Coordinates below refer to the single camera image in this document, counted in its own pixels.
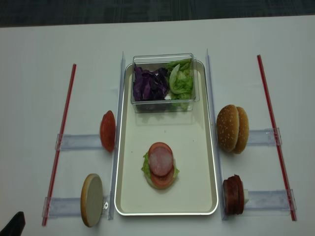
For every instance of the green lettuce in box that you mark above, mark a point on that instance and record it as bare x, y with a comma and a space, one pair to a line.
180, 79

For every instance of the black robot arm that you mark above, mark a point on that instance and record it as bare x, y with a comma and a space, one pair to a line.
15, 226

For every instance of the purple cabbage leaves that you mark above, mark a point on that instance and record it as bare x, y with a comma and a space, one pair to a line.
149, 85

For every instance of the clear bun holder rail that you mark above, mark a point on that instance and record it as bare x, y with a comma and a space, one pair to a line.
70, 207
265, 137

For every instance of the white pusher block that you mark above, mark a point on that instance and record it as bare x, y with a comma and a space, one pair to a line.
246, 196

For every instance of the clear tomato holder rail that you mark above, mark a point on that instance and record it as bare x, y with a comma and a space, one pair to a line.
78, 142

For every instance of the tomato end piece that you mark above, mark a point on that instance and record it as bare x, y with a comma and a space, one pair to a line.
108, 131

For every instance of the sesame bun top front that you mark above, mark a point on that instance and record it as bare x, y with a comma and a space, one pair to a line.
227, 126

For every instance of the red strip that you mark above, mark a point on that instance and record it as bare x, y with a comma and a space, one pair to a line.
56, 159
279, 148

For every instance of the right red strip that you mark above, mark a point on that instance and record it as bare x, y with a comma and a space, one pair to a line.
279, 148

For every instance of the clear bun holder rail right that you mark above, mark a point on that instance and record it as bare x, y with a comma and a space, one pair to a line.
265, 137

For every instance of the left clear divider rail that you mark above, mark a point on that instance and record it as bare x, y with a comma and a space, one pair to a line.
116, 132

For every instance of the left red strip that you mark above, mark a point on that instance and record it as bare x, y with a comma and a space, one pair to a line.
56, 159

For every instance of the stack of meat slices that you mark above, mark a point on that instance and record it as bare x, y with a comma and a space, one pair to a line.
234, 196

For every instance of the upper tomato slice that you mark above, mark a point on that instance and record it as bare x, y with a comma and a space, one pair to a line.
160, 145

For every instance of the tomato slice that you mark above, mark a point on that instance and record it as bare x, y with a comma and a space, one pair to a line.
164, 181
160, 145

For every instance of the pink ham slice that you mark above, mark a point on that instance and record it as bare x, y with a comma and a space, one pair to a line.
160, 161

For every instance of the bun half left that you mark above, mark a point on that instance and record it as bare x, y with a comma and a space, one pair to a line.
91, 200

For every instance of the lettuce leaf on bun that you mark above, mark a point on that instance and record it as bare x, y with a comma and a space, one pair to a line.
146, 168

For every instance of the cream metal tray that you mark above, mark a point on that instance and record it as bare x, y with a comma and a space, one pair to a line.
189, 135

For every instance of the lower tomato slice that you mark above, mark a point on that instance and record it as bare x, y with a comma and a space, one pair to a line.
164, 181

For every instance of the clear bun holder rail left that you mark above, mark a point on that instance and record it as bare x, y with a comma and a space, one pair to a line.
70, 207

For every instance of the clear meat holder rail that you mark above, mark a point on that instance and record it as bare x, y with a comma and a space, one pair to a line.
267, 203

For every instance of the clear plastic salad box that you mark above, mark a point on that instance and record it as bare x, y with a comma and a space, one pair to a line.
153, 63

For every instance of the bun top behind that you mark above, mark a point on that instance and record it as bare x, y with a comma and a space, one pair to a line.
243, 131

